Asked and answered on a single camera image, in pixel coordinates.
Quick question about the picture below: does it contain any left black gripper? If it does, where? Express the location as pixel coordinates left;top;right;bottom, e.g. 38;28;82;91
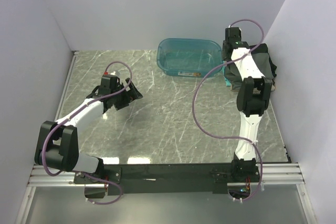
111;78;142;110

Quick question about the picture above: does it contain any grey t shirt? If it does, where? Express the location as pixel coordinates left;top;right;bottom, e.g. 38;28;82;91
224;53;274;90

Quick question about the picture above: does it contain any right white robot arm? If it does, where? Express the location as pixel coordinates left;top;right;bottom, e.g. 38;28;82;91
223;26;272;182

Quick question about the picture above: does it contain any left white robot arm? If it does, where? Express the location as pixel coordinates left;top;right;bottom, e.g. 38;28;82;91
34;73;143;183

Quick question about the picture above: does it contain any black folded t shirt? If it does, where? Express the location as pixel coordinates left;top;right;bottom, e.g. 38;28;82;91
251;43;277;85

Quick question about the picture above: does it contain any teal plastic basin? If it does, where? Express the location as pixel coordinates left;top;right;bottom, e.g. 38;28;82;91
156;38;223;78

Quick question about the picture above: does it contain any black base beam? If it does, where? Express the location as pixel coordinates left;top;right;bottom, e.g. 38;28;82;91
72;162;263;198

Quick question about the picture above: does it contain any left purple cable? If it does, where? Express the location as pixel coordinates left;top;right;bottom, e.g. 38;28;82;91
40;61;132;206

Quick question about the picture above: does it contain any aluminium frame rail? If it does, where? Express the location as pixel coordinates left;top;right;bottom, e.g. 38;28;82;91
15;50;79;224

